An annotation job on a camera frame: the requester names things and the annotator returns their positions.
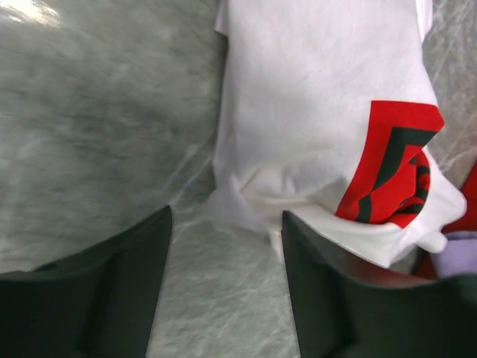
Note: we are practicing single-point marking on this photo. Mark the lavender t shirt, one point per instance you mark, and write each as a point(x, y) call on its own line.
point(459, 256)

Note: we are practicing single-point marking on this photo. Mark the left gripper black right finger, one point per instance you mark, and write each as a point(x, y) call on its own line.
point(344, 306)

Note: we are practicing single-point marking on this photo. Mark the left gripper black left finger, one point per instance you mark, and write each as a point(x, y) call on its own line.
point(99, 302)

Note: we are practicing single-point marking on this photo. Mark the white t shirt red print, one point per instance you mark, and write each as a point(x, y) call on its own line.
point(326, 111)

